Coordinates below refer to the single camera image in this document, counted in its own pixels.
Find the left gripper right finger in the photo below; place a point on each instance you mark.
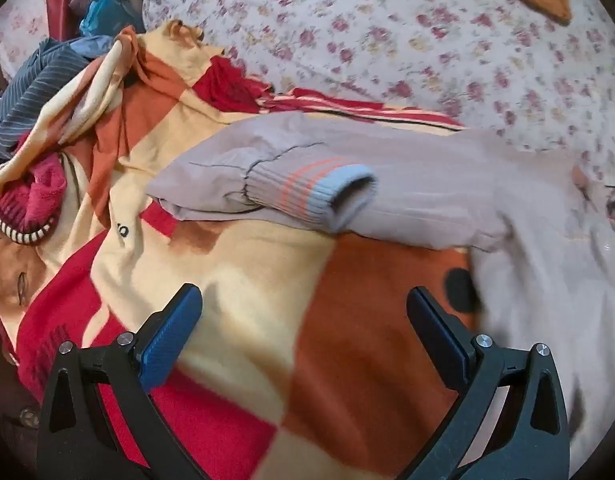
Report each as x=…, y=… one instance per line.
x=531, y=437

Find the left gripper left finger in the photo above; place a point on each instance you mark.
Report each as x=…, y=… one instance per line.
x=76, y=439

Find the beige zip jacket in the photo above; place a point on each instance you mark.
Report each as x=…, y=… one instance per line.
x=541, y=241

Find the red orange cream blanket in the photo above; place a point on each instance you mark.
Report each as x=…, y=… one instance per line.
x=303, y=365

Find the red knit garment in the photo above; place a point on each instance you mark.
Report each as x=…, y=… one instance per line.
x=30, y=206

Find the dark striped garment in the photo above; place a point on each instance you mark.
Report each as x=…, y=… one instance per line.
x=51, y=66

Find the floral quilt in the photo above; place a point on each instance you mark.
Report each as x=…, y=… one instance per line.
x=490, y=64

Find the teal cloth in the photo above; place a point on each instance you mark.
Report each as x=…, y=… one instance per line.
x=109, y=18

